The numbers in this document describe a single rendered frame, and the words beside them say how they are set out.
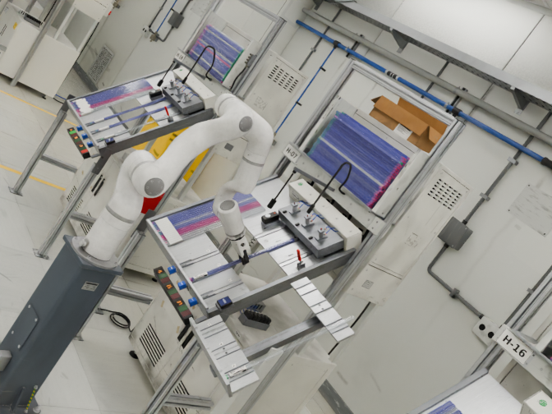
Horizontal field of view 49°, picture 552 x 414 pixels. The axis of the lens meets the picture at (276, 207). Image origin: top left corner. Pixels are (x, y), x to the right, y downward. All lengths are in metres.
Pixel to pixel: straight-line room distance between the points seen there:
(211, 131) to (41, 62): 4.72
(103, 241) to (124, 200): 0.17
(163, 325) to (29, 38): 4.19
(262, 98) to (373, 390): 2.03
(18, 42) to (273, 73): 3.47
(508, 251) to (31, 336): 2.75
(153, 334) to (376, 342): 1.68
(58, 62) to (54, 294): 4.69
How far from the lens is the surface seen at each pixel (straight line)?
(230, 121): 2.16
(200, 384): 2.87
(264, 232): 2.78
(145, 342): 3.23
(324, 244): 2.62
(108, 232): 2.27
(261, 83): 3.80
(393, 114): 3.20
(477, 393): 2.24
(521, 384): 2.40
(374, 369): 4.24
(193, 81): 3.90
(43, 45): 6.75
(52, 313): 2.37
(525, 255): 3.93
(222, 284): 2.55
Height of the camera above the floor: 1.63
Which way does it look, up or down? 10 degrees down
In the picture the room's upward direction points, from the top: 35 degrees clockwise
